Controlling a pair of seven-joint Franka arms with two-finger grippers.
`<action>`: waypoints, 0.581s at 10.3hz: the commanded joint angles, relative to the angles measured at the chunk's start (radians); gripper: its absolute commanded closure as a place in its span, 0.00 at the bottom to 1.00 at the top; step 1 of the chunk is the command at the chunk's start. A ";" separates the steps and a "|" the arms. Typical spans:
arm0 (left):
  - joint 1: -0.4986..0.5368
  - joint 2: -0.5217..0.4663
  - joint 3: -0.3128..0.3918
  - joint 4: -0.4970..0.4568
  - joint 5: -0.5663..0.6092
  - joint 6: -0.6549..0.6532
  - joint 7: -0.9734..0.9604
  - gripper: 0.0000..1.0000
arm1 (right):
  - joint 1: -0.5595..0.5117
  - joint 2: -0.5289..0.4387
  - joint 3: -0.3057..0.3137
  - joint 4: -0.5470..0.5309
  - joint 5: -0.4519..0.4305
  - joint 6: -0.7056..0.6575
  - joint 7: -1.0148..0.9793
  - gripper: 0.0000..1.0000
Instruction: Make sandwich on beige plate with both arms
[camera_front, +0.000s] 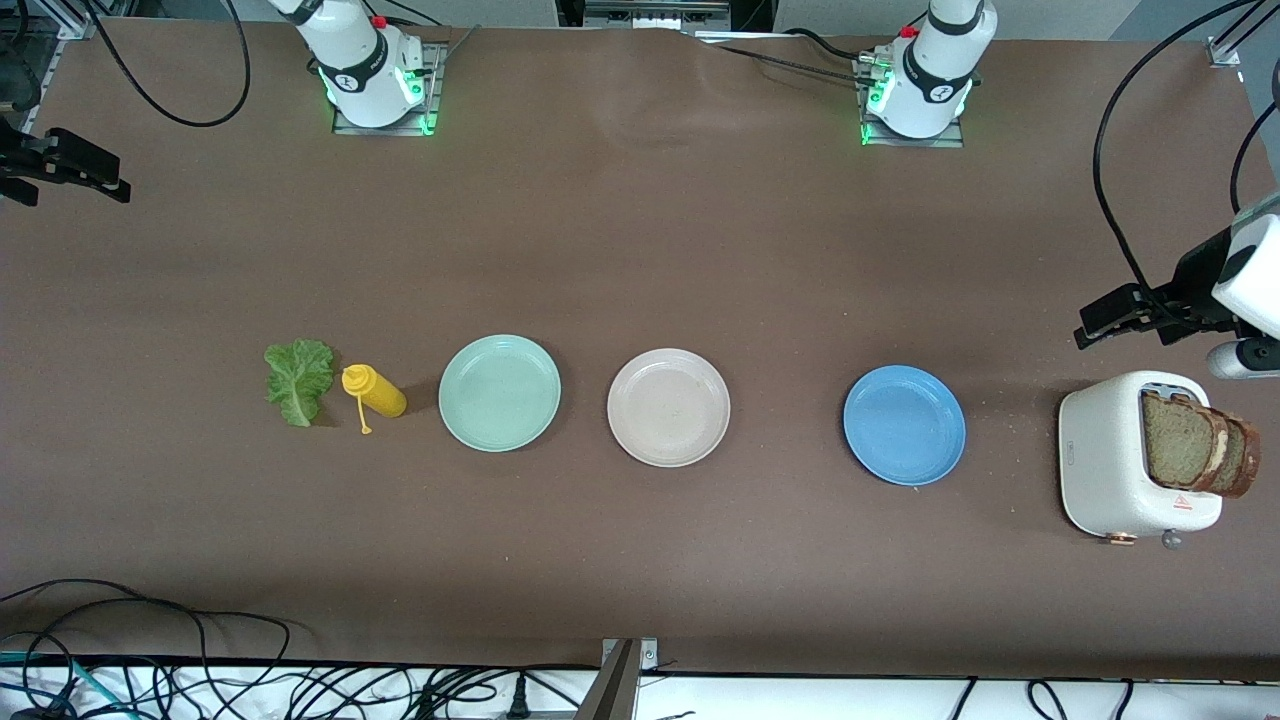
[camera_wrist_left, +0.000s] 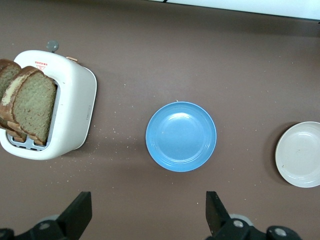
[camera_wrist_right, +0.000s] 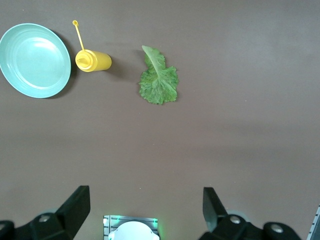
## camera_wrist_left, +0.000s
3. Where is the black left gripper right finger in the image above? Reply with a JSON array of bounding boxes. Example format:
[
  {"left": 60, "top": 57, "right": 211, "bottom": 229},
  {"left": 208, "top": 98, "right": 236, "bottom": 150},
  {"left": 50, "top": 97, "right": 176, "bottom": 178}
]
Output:
[{"left": 205, "top": 190, "right": 304, "bottom": 240}]

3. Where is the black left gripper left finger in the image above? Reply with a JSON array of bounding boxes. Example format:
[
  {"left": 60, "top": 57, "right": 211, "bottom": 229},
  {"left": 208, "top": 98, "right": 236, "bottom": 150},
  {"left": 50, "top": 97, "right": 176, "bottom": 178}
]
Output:
[{"left": 0, "top": 191, "right": 93, "bottom": 240}]

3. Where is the brown bread slice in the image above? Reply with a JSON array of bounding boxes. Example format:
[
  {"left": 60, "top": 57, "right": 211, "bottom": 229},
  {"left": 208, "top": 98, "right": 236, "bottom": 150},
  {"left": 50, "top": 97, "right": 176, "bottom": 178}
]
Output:
[
  {"left": 0, "top": 58, "right": 28, "bottom": 143},
  {"left": 0, "top": 65, "right": 58, "bottom": 147}
]

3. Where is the blue plate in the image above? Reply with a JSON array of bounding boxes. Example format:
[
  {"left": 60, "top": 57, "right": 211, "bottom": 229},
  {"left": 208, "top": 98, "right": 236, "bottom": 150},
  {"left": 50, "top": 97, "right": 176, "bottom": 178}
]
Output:
[{"left": 145, "top": 101, "right": 218, "bottom": 173}]

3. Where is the beige plate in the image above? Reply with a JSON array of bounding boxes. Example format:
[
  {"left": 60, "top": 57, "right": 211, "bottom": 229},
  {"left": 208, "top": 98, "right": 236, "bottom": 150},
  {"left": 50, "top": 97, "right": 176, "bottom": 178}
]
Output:
[{"left": 275, "top": 121, "right": 320, "bottom": 188}]

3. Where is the white two-slot toaster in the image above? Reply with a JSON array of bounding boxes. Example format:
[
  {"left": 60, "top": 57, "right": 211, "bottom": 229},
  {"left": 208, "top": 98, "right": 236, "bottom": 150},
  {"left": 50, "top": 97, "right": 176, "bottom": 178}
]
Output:
[{"left": 0, "top": 40, "right": 98, "bottom": 161}]

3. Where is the white board beside table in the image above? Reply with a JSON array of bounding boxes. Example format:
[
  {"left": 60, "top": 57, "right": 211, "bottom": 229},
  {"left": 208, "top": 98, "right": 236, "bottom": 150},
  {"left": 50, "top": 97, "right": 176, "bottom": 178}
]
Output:
[{"left": 163, "top": 0, "right": 320, "bottom": 25}]

